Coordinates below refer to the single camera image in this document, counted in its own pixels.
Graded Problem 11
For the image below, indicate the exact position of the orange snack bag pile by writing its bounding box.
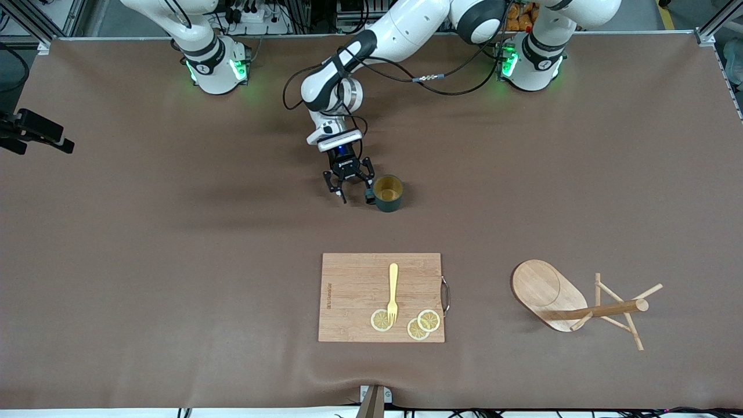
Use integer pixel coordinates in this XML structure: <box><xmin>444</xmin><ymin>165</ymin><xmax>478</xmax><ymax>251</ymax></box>
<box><xmin>504</xmin><ymin>0</ymin><xmax>538</xmax><ymax>33</ymax></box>

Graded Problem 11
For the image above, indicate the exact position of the brown table cover mat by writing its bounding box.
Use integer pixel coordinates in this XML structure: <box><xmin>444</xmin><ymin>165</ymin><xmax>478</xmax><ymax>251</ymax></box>
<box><xmin>0</xmin><ymin>32</ymin><xmax>743</xmax><ymax>410</ymax></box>

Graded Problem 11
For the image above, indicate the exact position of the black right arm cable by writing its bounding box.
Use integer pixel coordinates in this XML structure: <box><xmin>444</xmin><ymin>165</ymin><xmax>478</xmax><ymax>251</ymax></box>
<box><xmin>0</xmin><ymin>44</ymin><xmax>30</xmax><ymax>93</ymax></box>

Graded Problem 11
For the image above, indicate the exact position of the yellow plastic fork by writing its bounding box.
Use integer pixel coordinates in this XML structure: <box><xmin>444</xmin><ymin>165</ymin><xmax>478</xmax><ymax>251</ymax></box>
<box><xmin>387</xmin><ymin>263</ymin><xmax>399</xmax><ymax>325</ymax></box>

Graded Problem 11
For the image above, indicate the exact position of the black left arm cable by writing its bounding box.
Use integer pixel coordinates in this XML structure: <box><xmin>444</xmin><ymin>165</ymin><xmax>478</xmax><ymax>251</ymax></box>
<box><xmin>283</xmin><ymin>35</ymin><xmax>507</xmax><ymax>112</ymax></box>

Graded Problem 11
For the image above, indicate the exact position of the teal mug yellow inside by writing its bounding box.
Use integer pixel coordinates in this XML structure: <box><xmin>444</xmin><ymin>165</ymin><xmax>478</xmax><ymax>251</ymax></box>
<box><xmin>365</xmin><ymin>174</ymin><xmax>404</xmax><ymax>213</ymax></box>

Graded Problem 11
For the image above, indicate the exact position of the wooden mug rack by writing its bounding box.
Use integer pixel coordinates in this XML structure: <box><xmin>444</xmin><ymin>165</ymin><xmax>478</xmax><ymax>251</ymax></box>
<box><xmin>511</xmin><ymin>259</ymin><xmax>663</xmax><ymax>351</ymax></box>

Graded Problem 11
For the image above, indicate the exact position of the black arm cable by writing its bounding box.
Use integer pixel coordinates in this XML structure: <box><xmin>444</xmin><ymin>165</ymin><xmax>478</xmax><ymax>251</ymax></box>
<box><xmin>283</xmin><ymin>35</ymin><xmax>507</xmax><ymax>112</ymax></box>
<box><xmin>0</xmin><ymin>44</ymin><xmax>30</xmax><ymax>93</ymax></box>

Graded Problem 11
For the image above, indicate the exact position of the wooden cutting board metal handle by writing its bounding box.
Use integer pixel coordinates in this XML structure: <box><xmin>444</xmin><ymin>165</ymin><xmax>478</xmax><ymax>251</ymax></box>
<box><xmin>318</xmin><ymin>253</ymin><xmax>450</xmax><ymax>343</ymax></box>

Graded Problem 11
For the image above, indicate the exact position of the white power strip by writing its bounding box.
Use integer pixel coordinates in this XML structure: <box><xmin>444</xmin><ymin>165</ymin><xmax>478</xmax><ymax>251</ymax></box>
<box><xmin>223</xmin><ymin>5</ymin><xmax>280</xmax><ymax>25</ymax></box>

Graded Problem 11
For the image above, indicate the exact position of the aluminium profile bracket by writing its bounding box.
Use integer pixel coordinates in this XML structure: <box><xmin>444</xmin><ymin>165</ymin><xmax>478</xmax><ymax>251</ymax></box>
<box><xmin>355</xmin><ymin>384</ymin><xmax>393</xmax><ymax>418</ymax></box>

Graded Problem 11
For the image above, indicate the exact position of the aluminium frame strut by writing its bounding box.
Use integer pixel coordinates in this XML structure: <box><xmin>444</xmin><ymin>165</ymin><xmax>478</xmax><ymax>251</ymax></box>
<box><xmin>0</xmin><ymin>0</ymin><xmax>88</xmax><ymax>56</ymax></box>
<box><xmin>694</xmin><ymin>0</ymin><xmax>743</xmax><ymax>47</ymax></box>

